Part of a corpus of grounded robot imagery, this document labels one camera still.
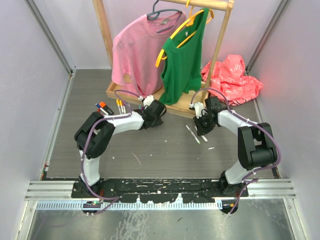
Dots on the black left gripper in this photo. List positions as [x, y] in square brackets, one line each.
[159, 122]

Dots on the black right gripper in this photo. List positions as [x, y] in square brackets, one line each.
[201, 130]

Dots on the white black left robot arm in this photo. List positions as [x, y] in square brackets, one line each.
[93, 137]

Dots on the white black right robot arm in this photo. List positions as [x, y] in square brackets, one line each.
[255, 146]

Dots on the wooden clothes rack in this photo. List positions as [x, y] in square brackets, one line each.
[181, 108]

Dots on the crumpled coral pink cloth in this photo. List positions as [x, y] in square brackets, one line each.
[228, 77]

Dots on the green tank top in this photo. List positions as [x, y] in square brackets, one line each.
[181, 55]

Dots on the pink t-shirt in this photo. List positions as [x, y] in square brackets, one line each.
[135, 51]

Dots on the grey clothes hanger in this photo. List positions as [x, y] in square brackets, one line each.
[169, 12]

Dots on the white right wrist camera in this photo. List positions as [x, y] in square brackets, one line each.
[198, 107]

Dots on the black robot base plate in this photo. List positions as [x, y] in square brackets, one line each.
[159, 191]

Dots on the slotted cable duct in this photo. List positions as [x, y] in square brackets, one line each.
[95, 206]

